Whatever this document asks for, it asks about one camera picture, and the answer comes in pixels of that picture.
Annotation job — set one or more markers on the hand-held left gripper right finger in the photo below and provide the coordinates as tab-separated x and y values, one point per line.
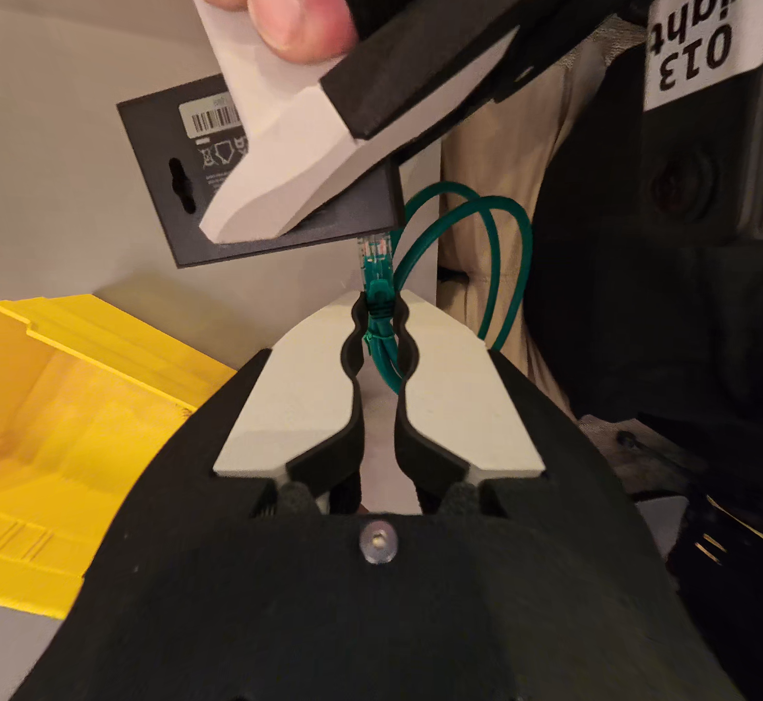
471	409

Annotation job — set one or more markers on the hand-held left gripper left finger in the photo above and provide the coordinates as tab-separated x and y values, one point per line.
286	403

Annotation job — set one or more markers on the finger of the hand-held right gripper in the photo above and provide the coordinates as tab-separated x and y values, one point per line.
286	165

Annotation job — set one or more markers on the black network switch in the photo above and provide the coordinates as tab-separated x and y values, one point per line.
152	135

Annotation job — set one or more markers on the person's beige trousers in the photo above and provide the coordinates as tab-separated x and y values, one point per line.
536	135

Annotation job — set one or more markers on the yellow plastic bin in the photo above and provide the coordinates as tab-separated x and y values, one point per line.
89	403

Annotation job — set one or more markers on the person's black jacket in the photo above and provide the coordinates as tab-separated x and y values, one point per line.
655	325

